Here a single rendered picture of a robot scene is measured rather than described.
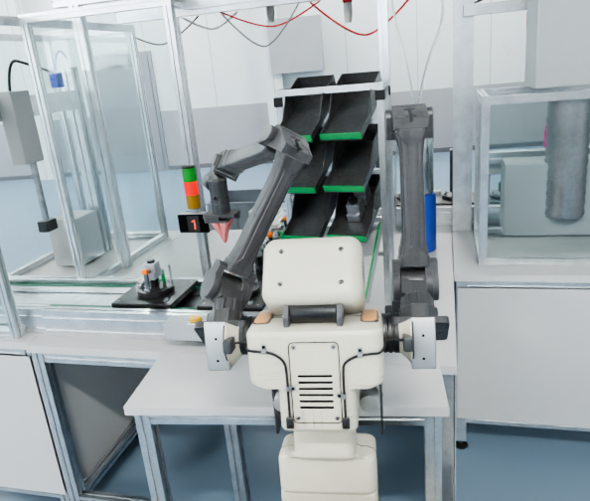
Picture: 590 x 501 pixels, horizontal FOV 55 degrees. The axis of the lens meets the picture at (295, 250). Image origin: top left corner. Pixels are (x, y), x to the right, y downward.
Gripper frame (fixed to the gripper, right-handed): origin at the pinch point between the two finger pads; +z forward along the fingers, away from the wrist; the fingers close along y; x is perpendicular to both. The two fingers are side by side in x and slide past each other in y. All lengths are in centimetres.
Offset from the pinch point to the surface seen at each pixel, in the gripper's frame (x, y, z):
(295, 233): -15.2, -18.8, 2.8
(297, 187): -10.9, -21.9, -13.8
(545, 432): -82, -113, 124
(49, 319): 0, 74, 31
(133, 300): -9, 43, 27
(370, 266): -12.8, -43.7, 13.5
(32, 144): -49, 104, -26
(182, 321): 4.0, 17.4, 27.3
